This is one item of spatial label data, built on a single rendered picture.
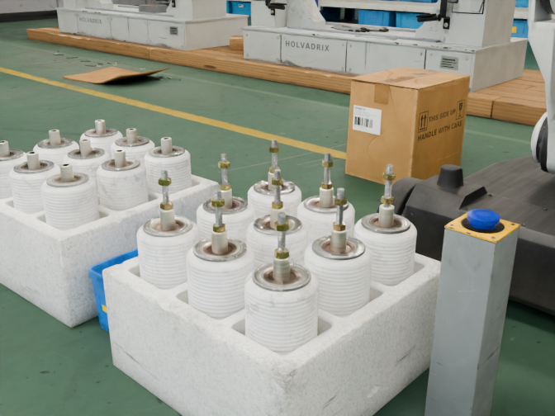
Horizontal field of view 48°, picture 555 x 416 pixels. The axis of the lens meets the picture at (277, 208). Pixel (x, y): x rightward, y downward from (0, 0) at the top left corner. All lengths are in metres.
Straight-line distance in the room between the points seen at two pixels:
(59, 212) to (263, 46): 2.58
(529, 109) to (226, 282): 2.06
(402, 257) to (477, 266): 0.17
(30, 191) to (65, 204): 0.12
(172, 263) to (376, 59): 2.35
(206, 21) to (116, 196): 3.08
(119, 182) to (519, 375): 0.79
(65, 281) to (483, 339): 0.71
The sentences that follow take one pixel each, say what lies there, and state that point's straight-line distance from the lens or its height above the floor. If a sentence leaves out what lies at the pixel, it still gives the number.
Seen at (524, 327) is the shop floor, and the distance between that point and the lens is 1.25.
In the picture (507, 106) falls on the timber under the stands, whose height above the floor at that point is 0.06.
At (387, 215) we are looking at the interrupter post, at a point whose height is 0.27.
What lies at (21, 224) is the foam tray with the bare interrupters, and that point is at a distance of 1.25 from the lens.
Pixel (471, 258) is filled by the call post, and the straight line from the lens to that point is 0.82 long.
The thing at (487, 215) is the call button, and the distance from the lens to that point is 0.83.
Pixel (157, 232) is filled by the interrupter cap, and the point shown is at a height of 0.25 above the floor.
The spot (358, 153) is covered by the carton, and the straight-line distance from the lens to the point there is 1.93.
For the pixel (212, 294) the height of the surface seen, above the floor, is 0.21.
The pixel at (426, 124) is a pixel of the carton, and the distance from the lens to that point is 1.85.
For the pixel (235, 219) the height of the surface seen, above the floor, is 0.24.
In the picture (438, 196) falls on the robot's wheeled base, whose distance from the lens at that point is 1.25.
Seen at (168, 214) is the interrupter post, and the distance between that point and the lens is 0.95.
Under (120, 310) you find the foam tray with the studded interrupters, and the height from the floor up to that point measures 0.12.
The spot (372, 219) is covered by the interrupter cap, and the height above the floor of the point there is 0.25.
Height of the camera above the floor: 0.63
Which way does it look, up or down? 22 degrees down
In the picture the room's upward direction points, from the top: straight up
